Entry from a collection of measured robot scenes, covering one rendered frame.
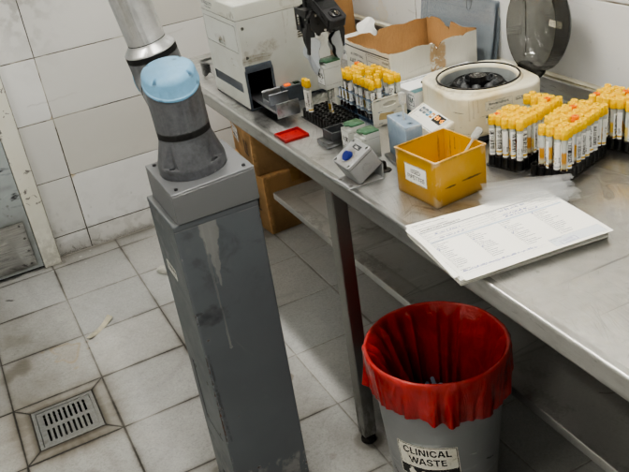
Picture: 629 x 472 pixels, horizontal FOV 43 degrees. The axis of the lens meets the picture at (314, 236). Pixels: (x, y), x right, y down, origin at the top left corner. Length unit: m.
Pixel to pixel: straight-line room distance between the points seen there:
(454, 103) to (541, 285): 0.63
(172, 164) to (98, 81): 1.81
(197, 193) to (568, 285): 0.78
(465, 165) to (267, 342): 0.66
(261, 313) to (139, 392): 0.93
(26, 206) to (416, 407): 2.15
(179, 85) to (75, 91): 1.87
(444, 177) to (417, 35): 0.92
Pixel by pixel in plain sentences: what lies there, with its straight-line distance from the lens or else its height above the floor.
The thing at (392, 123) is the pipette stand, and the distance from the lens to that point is 1.80.
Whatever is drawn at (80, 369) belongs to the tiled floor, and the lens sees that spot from 2.93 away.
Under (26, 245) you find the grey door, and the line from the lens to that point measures 3.61.
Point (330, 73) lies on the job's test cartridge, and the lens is 1.90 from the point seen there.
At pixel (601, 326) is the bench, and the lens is 1.27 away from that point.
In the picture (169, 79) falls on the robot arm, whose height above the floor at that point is 1.17.
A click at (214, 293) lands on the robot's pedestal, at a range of 1.80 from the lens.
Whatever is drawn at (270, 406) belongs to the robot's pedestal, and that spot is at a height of 0.31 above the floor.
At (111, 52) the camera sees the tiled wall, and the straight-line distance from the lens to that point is 3.50.
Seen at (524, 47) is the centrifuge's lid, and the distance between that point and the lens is 2.10.
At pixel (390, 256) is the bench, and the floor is 0.27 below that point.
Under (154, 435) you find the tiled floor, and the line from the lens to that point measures 2.54.
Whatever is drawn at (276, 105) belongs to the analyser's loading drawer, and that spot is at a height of 0.93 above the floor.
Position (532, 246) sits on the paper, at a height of 0.89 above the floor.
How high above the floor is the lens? 1.61
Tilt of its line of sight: 28 degrees down
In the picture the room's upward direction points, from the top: 9 degrees counter-clockwise
